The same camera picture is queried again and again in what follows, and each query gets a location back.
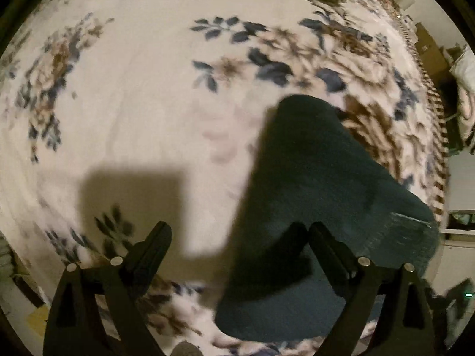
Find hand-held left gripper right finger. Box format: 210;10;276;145
309;222;436;356

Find dark blue jeans pants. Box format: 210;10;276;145
214;94;442;342

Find person's legs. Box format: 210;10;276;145
172;341;203;356

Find brown checkered blanket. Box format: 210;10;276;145
375;0;449;227

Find white jacket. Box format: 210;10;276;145
450;50;475;93

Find brown cardboard box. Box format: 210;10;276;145
414;22;451;82

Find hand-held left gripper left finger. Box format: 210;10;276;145
42;221;173;356

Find floral print blanket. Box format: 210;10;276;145
0;0;449;356

